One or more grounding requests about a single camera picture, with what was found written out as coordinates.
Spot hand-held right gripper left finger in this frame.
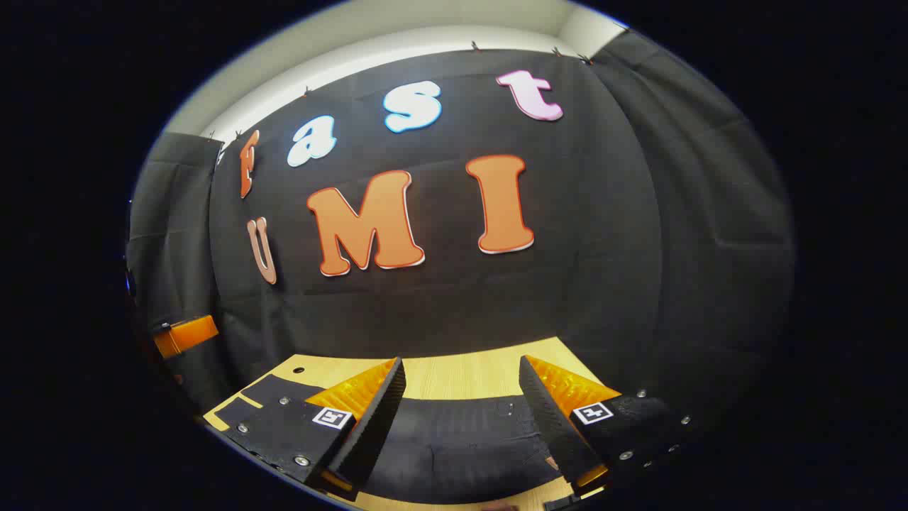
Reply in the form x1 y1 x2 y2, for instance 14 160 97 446
223 357 406 495

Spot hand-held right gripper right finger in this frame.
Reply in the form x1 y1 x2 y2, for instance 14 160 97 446
519 355 699 498

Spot black jeans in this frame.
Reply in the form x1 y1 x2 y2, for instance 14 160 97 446
213 374 572 505

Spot black backdrop cloth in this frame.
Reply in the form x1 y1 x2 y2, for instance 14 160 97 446
126 32 795 427

